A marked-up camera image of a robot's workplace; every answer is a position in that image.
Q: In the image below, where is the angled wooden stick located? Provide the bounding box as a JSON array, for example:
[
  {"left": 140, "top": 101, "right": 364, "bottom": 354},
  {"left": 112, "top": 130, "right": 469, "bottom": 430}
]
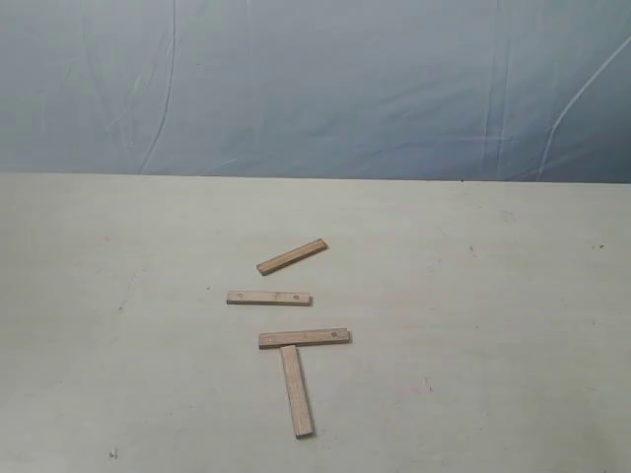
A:
[{"left": 256, "top": 238, "right": 328, "bottom": 276}]

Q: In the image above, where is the horizontal wooden stick with holes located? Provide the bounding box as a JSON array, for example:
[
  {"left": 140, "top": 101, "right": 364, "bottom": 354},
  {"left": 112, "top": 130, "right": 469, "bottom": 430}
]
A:
[{"left": 258, "top": 328, "right": 351, "bottom": 350}]

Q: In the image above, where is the vertical wooden stick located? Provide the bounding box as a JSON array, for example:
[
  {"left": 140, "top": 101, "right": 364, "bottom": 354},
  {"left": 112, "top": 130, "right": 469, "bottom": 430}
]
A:
[{"left": 280, "top": 345, "right": 315, "bottom": 439}]

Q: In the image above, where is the grey fabric backdrop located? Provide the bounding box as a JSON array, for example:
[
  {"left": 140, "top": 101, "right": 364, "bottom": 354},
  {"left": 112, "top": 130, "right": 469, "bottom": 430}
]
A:
[{"left": 1, "top": 1, "right": 630, "bottom": 182}]

